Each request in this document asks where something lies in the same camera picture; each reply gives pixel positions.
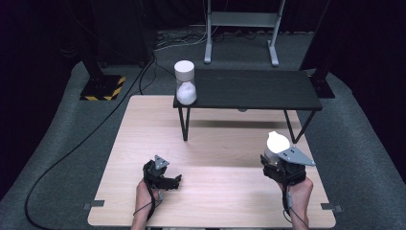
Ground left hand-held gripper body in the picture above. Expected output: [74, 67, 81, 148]
[142, 154, 182, 192]

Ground clear jar with white lid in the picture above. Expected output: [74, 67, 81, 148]
[173, 59, 198, 106]

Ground thick black floor cable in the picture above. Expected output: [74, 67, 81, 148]
[24, 57, 157, 230]

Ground black shelf with metal legs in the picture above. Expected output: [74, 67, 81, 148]
[172, 68, 324, 145]

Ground black stand with striped base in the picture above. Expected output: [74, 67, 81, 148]
[68, 0, 126, 103]

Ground white cup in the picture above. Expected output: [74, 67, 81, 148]
[263, 130, 292, 166]

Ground black stand with plain base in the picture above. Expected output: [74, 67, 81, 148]
[299, 0, 336, 100]

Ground grey table bracket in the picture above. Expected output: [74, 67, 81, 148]
[82, 199, 106, 211]
[320, 202, 344, 214]

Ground bundle of floor cables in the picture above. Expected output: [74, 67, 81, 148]
[154, 24, 307, 52]

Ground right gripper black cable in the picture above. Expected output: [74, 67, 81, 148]
[281, 183, 310, 230]

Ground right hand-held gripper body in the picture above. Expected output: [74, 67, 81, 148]
[260, 145, 317, 187]

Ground person's left hand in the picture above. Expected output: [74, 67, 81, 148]
[134, 177, 165, 221]

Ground grey metal stand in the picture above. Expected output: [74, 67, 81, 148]
[203, 0, 286, 68]

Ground person's right hand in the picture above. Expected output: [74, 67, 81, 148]
[277, 176, 315, 221]

